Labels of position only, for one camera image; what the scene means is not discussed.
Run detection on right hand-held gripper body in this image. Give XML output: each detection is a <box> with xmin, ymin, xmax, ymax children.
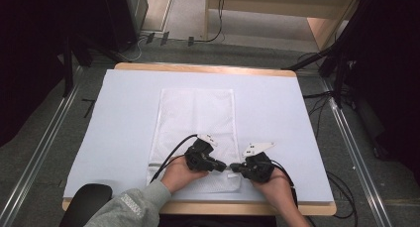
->
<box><xmin>238</xmin><ymin>141</ymin><xmax>277</xmax><ymax>184</ymax></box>

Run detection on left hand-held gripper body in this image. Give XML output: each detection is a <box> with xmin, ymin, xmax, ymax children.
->
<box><xmin>183</xmin><ymin>133</ymin><xmax>220</xmax><ymax>173</ymax></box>

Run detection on white mesh laundry bag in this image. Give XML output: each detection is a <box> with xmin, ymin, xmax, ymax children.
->
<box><xmin>146</xmin><ymin>87</ymin><xmax>243</xmax><ymax>194</ymax></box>

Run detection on person's left hand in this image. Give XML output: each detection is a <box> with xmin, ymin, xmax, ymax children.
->
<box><xmin>159</xmin><ymin>155</ymin><xmax>210</xmax><ymax>194</ymax></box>

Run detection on person's right hand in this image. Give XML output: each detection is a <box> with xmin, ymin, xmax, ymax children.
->
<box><xmin>252</xmin><ymin>174</ymin><xmax>297</xmax><ymax>210</ymax></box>

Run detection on wooden table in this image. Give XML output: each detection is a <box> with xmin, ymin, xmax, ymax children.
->
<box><xmin>61</xmin><ymin>61</ymin><xmax>338</xmax><ymax>217</ymax></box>

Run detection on white table mat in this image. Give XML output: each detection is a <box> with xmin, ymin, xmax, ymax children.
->
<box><xmin>62</xmin><ymin>68</ymin><xmax>335</xmax><ymax>203</ymax></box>

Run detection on black chair armrest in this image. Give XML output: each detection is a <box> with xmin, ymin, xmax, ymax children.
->
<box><xmin>58</xmin><ymin>182</ymin><xmax>114</xmax><ymax>227</ymax></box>

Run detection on black metal stand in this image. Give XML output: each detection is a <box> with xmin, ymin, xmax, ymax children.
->
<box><xmin>61</xmin><ymin>34</ymin><xmax>94</xmax><ymax>98</ymax></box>
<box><xmin>281</xmin><ymin>0</ymin><xmax>377</xmax><ymax>110</ymax></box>

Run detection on light wooden furniture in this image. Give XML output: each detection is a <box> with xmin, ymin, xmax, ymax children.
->
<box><xmin>203</xmin><ymin>0</ymin><xmax>365</xmax><ymax>52</ymax></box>

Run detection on black cabinet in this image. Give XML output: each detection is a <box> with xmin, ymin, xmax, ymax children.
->
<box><xmin>101</xmin><ymin>0</ymin><xmax>150</xmax><ymax>54</ymax></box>

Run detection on left hand-held gripper black cable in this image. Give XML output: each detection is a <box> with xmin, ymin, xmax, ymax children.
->
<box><xmin>149</xmin><ymin>133</ymin><xmax>199</xmax><ymax>184</ymax></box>

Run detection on hand-held gripper black cable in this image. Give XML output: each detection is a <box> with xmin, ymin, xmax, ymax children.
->
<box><xmin>149</xmin><ymin>133</ymin><xmax>199</xmax><ymax>184</ymax></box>
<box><xmin>269</xmin><ymin>159</ymin><xmax>299</xmax><ymax>209</ymax></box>

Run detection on right hand-held gripper black cable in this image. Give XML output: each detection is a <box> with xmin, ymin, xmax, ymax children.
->
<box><xmin>269</xmin><ymin>159</ymin><xmax>299</xmax><ymax>209</ymax></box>

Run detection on black floor cables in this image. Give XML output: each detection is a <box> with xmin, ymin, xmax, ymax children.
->
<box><xmin>301</xmin><ymin>90</ymin><xmax>335</xmax><ymax>140</ymax></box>

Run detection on black looped floor cable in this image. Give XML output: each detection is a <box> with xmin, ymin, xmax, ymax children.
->
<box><xmin>325</xmin><ymin>170</ymin><xmax>360</xmax><ymax>220</ymax></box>

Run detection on aluminium floor rail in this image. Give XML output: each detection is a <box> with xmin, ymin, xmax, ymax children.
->
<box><xmin>321</xmin><ymin>77</ymin><xmax>394</xmax><ymax>227</ymax></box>
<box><xmin>0</xmin><ymin>65</ymin><xmax>84</xmax><ymax>227</ymax></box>

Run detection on white floor cable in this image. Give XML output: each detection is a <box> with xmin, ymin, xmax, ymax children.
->
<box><xmin>122</xmin><ymin>34</ymin><xmax>149</xmax><ymax>62</ymax></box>

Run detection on black hanging cable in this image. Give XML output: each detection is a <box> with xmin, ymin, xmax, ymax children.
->
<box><xmin>193</xmin><ymin>0</ymin><xmax>228</xmax><ymax>44</ymax></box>

